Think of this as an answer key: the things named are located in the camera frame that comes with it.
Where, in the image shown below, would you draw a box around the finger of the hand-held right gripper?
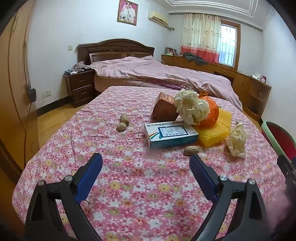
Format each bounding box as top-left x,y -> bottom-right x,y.
277,154 -> 296,186

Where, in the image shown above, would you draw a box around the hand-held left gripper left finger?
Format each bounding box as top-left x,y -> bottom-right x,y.
25,152 -> 103,241

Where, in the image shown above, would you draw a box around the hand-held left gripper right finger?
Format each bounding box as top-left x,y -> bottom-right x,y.
189,154 -> 274,241

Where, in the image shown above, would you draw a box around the red bin with green rim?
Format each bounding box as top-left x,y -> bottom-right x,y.
262,120 -> 296,160

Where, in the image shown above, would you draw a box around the yellow foam net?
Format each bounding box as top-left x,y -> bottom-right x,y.
194,109 -> 232,147

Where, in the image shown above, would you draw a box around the white blue medicine box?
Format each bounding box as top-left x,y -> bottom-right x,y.
144,120 -> 199,150

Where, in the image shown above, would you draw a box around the orange foam net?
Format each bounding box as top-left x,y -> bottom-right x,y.
196,90 -> 220,130

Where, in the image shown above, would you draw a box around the large white tissue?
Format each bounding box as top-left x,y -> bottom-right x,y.
173,89 -> 210,126

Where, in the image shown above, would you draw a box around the brown cardboard box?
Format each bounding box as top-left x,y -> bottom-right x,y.
151,92 -> 179,120

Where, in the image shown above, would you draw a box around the dark wooden nightstand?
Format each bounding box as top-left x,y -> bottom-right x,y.
63,69 -> 96,108

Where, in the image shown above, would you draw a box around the light wooden cabinet desk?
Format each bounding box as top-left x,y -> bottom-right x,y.
161,54 -> 272,122

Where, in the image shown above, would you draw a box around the pile of clothes on nightstand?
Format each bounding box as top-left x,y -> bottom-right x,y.
71,61 -> 92,72

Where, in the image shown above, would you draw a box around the light wooden wardrobe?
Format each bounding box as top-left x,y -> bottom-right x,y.
0,0 -> 41,176

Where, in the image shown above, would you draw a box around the bed with pink blanket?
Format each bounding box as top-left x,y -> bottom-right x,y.
90,56 -> 243,111

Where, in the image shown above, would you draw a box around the dark grey clothes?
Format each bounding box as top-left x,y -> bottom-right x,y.
183,52 -> 208,66

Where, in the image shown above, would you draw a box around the dark wooden bed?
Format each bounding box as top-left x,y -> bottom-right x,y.
77,38 -> 185,93

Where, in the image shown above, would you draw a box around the barred window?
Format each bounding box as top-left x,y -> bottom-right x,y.
218,20 -> 241,69

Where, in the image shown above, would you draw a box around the floral curtain with red hem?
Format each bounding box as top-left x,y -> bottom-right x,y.
181,13 -> 221,64

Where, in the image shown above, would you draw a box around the framed wedding photo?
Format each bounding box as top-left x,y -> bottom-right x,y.
117,0 -> 139,25

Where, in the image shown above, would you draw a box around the black charger cable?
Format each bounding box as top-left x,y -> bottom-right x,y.
22,101 -> 33,144

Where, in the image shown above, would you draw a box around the wall air conditioner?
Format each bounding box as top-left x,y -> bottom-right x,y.
148,10 -> 170,26

